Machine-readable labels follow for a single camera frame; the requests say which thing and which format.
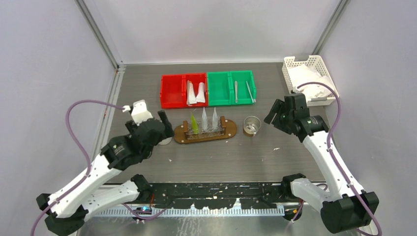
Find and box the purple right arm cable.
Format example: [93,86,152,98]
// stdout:
[293,81,383,236]

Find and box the white perforated plastic basket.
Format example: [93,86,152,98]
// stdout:
[282,55,338,106]

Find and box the shiny metal cup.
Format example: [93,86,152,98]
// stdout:
[243,116,262,137]

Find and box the brown oval wooden tray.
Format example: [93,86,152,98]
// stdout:
[173,117,238,144]

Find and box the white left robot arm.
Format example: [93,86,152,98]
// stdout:
[36,100,174,236]

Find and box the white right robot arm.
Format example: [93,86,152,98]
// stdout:
[264,93,379,234]

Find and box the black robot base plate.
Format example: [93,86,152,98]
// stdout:
[119,181,314,211]

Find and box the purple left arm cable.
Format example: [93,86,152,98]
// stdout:
[30,100,170,236]

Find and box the red plastic bin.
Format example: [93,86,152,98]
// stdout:
[184,73,208,107]
[159,74,186,109]

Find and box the white toothpaste tube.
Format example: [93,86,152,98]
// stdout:
[186,81,197,106]
[201,108,208,131]
[196,82,206,103]

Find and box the clear acrylic wooden rack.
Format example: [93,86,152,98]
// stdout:
[180,118,226,140]

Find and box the white enamel mug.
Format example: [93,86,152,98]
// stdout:
[158,137,172,146]

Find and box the green plastic bin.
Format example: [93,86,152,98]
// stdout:
[230,70,257,105]
[207,71,232,106]

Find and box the white crumpled cloth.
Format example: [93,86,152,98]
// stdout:
[288,64,335,101]

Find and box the grey toothpaste tube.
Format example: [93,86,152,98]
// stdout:
[211,108,218,130]

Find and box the lime green toothpaste tube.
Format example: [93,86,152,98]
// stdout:
[190,112,199,134]

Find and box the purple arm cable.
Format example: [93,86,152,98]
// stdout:
[30,100,170,236]
[293,81,383,236]

